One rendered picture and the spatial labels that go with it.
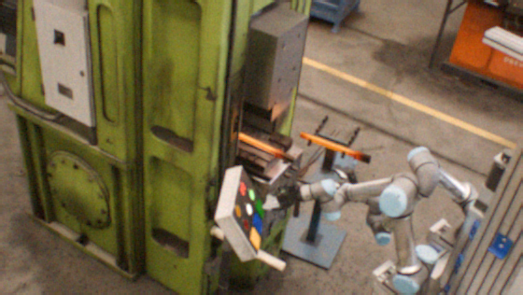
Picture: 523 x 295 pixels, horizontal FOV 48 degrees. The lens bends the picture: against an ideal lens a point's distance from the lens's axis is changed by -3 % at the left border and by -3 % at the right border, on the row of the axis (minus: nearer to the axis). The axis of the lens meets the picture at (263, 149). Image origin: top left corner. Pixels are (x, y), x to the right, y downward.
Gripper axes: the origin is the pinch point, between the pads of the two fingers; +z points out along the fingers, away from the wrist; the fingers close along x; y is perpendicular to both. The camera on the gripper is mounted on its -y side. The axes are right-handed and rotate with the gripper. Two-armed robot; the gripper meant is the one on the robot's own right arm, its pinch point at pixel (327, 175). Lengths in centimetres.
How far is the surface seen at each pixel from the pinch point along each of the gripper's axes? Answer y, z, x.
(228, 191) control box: -18, 24, -60
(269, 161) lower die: 1.8, 30.8, -7.6
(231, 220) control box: -17, 14, -73
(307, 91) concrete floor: 100, 108, 217
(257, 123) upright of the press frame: 5, 57, 23
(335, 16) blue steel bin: 82, 146, 353
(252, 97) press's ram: -40, 40, -17
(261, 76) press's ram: -54, 37, -17
